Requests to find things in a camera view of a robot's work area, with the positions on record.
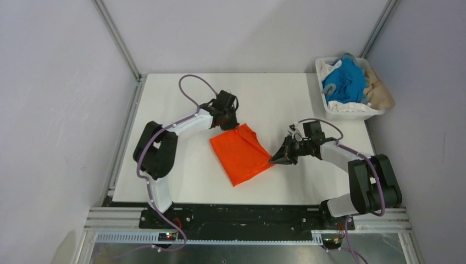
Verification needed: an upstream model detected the white laundry basket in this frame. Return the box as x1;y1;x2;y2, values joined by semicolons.
315;57;386;120

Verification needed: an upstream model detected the left electronics board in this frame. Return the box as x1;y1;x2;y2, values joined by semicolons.
157;232;177;242

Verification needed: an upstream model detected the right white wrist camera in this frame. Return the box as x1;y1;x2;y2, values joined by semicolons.
288;122;303;141

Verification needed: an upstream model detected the beige t shirt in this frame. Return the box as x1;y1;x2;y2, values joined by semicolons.
364;68;395;111

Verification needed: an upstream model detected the right electronics board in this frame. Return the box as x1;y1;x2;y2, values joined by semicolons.
322;238;342;251

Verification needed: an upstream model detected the orange t shirt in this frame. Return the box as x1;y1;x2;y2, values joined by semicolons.
209;124;274;186

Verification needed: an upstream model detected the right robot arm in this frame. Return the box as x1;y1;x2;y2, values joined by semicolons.
269;118;402;230

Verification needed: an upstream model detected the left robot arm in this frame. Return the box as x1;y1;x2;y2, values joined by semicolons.
133;90;239;229

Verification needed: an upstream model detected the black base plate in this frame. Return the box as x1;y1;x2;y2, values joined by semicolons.
102;196;356;242

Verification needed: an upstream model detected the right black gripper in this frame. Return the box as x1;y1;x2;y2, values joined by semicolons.
269;135;312;166

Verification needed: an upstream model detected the aluminium corner post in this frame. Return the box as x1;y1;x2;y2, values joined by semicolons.
360;0;401;58
91;0;147;83

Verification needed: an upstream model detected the electronics board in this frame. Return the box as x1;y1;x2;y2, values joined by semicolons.
322;238;342;251
157;232;177;242

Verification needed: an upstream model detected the blue t shirt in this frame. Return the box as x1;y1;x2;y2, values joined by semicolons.
322;53;366;103

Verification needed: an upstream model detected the right aluminium corner post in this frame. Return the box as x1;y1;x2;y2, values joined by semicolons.
360;0;401;58

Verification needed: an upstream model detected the left aluminium corner post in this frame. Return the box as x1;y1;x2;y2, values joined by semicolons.
91;0;147;83

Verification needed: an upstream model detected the aluminium frame rail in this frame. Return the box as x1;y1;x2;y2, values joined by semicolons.
74;202;424;263

